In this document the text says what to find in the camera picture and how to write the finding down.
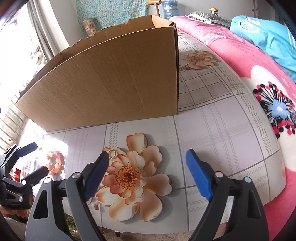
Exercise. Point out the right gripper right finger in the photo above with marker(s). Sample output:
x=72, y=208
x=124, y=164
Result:
x=247, y=219

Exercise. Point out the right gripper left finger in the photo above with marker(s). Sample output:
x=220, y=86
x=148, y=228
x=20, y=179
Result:
x=47, y=218

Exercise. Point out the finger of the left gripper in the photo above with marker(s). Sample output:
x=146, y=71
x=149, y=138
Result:
x=21, y=152
x=35, y=177

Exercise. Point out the person left hand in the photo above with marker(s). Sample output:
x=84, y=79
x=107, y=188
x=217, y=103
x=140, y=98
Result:
x=9, y=212

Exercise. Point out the grey curtain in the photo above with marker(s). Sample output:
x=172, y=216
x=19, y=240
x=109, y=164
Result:
x=46, y=43

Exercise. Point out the pink floral blanket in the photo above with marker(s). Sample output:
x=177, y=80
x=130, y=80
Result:
x=275, y=92

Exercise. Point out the brown cardboard box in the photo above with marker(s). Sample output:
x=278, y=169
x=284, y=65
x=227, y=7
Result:
x=121, y=73

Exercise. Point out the checkered rolled mat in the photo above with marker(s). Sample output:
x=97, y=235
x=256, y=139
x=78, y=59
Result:
x=91, y=26

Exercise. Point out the wooden chair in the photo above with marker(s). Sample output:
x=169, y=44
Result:
x=154, y=3

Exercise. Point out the grey lace pillow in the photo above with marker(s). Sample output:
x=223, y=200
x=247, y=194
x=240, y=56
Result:
x=210, y=18

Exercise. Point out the small figurine bottle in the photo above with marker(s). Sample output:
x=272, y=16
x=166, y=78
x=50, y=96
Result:
x=214, y=11

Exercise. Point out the blue water jug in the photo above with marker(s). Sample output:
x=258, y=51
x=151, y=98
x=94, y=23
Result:
x=170, y=8

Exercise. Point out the teal floral wall cloth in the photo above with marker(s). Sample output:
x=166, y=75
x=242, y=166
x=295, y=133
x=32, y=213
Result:
x=106, y=13

